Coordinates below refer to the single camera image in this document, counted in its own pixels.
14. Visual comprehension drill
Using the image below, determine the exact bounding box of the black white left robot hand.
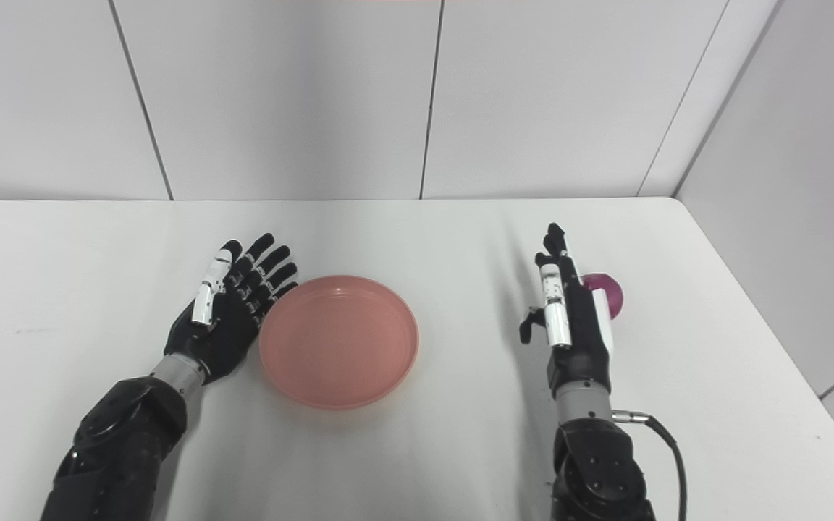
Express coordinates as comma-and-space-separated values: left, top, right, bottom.
164, 233, 299, 384

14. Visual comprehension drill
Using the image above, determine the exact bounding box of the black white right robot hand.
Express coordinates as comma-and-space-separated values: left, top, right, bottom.
520, 223, 615, 397

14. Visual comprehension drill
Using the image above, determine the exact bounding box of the purple red onion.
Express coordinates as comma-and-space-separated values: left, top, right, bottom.
581, 273, 624, 318

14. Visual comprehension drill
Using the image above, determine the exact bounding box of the pink round plate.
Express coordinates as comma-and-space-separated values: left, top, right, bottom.
258, 274, 419, 411

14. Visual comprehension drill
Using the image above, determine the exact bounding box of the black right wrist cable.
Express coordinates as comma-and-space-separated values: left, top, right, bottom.
612, 410, 688, 521

